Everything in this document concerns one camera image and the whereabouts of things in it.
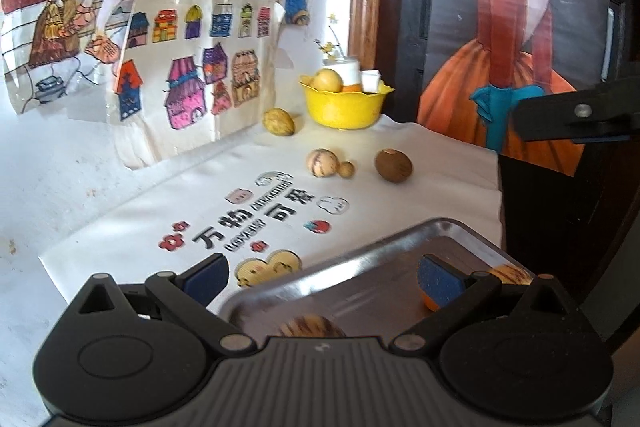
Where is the small orange fruit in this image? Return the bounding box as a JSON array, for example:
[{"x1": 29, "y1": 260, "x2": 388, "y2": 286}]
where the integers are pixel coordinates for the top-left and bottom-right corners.
[{"x1": 421, "y1": 291, "x2": 440, "y2": 312}]

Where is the striped pepino melon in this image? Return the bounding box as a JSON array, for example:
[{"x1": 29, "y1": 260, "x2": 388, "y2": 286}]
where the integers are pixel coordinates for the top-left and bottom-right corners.
[{"x1": 489, "y1": 263, "x2": 534, "y2": 285}]

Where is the small striped brown fruit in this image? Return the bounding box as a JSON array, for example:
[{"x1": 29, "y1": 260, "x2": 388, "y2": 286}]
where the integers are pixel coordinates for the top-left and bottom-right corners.
[{"x1": 278, "y1": 314, "x2": 346, "y2": 338}]

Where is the metal tray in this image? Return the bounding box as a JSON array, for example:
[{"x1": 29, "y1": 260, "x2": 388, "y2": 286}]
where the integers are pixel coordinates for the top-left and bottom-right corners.
[{"x1": 217, "y1": 218, "x2": 520, "y2": 345}]

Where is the brown kiwi with sticker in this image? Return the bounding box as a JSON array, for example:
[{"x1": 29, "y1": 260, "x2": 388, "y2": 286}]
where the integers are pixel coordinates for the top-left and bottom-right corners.
[{"x1": 374, "y1": 148, "x2": 413, "y2": 183}]

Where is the orange dress woman poster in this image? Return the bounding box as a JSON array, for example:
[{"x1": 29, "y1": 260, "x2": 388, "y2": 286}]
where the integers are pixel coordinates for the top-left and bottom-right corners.
[{"x1": 416, "y1": 0, "x2": 608, "y2": 176}]

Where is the small olive round fruit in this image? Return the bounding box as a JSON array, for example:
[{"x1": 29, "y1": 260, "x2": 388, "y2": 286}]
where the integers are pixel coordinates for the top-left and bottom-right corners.
[{"x1": 337, "y1": 161, "x2": 356, "y2": 179}]

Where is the white printed cloth mat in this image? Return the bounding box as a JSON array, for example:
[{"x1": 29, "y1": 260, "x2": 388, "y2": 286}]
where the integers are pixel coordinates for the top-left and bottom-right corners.
[{"x1": 41, "y1": 118, "x2": 502, "y2": 299}]

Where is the pale striped round fruit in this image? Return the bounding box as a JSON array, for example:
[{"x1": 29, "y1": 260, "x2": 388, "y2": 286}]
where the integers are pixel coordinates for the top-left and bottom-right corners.
[{"x1": 306, "y1": 148, "x2": 340, "y2": 178}]

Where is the yellow fruit near bowl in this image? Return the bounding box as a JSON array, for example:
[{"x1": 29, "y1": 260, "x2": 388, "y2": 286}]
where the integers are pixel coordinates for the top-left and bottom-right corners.
[{"x1": 262, "y1": 107, "x2": 296, "y2": 136}]

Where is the yellow plastic bowl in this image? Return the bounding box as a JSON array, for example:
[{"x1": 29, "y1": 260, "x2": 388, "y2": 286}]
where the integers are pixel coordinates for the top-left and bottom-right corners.
[{"x1": 298, "y1": 75, "x2": 394, "y2": 130}]

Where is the orange fruit in bowl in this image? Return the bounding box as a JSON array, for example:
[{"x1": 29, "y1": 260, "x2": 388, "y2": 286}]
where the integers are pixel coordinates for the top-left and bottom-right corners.
[{"x1": 342, "y1": 83, "x2": 362, "y2": 92}]

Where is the white folded paper in bowl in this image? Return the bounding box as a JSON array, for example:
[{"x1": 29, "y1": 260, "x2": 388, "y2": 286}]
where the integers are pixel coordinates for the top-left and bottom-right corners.
[{"x1": 360, "y1": 69, "x2": 381, "y2": 94}]

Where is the houses drawing paper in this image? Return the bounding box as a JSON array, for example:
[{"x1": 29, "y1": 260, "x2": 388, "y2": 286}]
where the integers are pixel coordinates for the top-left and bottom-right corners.
[{"x1": 106, "y1": 0, "x2": 284, "y2": 169}]

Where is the yellow fruit in bowl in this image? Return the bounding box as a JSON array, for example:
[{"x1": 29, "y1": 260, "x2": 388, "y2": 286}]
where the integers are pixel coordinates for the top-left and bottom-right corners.
[{"x1": 310, "y1": 68, "x2": 343, "y2": 93}]

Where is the white jar with flowers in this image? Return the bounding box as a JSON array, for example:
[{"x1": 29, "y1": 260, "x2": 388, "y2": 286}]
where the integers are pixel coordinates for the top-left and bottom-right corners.
[{"x1": 314, "y1": 13, "x2": 361, "y2": 86}]

